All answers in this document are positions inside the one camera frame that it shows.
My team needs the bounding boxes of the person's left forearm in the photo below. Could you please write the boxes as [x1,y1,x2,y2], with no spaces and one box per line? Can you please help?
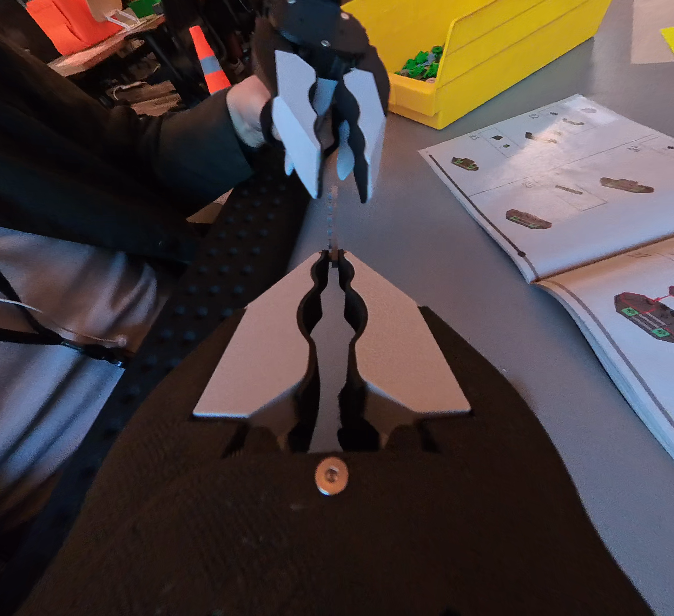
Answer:
[0,37,255,259]

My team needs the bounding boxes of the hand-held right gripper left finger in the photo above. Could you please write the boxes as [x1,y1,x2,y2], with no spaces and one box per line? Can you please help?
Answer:
[192,252,323,451]

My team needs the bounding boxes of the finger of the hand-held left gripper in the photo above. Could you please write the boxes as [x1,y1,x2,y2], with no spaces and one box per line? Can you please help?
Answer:
[329,69,389,205]
[271,50,324,200]

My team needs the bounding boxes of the orange traffic cone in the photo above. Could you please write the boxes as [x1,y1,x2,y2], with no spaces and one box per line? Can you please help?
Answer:
[189,25,232,96]

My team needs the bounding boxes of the person in dark jacket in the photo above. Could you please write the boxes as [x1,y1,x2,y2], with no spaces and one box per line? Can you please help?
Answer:
[0,227,159,522]

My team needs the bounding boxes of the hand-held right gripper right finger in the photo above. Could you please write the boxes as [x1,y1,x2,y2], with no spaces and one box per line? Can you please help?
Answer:
[337,250,472,442]

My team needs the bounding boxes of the background wooden table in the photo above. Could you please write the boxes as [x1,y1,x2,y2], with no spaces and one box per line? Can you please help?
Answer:
[47,13,169,77]

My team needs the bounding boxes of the person's left hand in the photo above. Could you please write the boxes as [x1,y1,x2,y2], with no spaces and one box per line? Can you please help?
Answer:
[226,75,282,149]

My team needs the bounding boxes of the clear plastic sleeve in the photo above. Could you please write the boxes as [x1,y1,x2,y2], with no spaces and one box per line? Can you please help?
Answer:
[631,0,674,65]

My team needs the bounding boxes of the orange crate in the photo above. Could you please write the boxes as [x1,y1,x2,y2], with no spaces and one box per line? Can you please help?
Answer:
[26,0,124,56]

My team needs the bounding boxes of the dark grey brick plate assembly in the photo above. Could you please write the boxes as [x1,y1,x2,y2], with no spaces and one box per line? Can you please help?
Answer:
[325,186,341,264]

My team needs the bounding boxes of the open instruction booklet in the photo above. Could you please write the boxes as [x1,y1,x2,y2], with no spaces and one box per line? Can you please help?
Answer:
[419,94,674,459]

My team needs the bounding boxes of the green brick pieces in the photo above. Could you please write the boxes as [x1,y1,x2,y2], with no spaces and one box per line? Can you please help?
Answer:
[395,45,444,81]

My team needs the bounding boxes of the yellow parts bin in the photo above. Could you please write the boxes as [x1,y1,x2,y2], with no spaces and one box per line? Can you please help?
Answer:
[341,0,642,130]

